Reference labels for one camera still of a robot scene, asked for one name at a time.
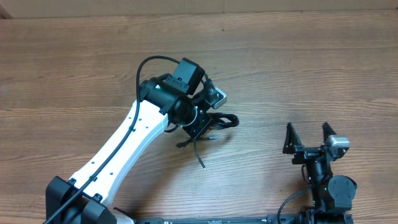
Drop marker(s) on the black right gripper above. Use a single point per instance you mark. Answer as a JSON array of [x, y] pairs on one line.
[[292, 144]]

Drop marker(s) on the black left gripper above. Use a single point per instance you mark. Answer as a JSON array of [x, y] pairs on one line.
[[196, 130]]

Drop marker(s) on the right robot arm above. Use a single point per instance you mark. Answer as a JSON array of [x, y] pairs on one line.
[[332, 195]]

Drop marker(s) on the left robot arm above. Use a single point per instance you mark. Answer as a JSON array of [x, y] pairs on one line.
[[86, 196]]

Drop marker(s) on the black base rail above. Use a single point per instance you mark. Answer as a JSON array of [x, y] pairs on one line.
[[269, 219]]

